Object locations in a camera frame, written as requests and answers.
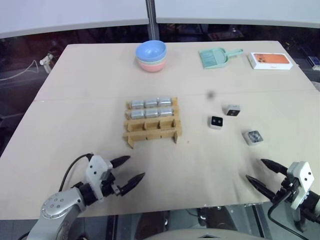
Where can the grey metal pole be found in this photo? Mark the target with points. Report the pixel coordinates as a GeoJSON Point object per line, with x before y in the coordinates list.
{"type": "Point", "coordinates": [151, 20]}

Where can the mint green dustpan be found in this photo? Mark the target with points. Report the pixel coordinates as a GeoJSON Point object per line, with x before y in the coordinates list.
{"type": "Point", "coordinates": [212, 58]}

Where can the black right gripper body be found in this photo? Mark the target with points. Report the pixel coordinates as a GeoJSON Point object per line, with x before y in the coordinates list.
{"type": "Point", "coordinates": [286, 191]}

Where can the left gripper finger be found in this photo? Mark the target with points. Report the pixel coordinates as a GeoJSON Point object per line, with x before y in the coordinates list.
{"type": "Point", "coordinates": [132, 182]}
{"type": "Point", "coordinates": [120, 161]}

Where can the wooden slotted rack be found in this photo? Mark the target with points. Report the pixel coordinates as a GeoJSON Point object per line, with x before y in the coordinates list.
{"type": "Point", "coordinates": [152, 131]}

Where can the white cube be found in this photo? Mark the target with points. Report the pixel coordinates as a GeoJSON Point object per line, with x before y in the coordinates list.
{"type": "Point", "coordinates": [232, 110]}
{"type": "Point", "coordinates": [216, 122]}

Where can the white and orange phone box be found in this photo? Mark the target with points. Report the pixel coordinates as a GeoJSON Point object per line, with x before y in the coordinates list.
{"type": "Point", "coordinates": [270, 60]}

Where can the pink bowl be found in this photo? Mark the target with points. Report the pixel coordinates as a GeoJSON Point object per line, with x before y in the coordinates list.
{"type": "Point", "coordinates": [151, 67]}

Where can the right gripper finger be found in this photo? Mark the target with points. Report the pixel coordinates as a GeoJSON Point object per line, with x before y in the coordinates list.
{"type": "Point", "coordinates": [260, 186]}
{"type": "Point", "coordinates": [275, 166]}

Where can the blue bowl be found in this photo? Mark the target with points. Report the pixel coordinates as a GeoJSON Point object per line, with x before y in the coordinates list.
{"type": "Point", "coordinates": [151, 50]}

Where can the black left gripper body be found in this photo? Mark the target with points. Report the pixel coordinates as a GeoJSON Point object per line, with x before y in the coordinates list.
{"type": "Point", "coordinates": [110, 187]}

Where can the green bowl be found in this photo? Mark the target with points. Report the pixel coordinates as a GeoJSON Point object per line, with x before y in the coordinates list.
{"type": "Point", "coordinates": [140, 60]}

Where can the grey cube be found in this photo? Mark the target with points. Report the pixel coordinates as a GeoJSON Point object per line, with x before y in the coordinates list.
{"type": "Point", "coordinates": [253, 137]}

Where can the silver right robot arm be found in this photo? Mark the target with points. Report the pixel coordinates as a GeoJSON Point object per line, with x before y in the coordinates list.
{"type": "Point", "coordinates": [312, 202]}

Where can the white plug adapter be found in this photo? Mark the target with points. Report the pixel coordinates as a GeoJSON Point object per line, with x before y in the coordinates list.
{"type": "Point", "coordinates": [47, 61]}

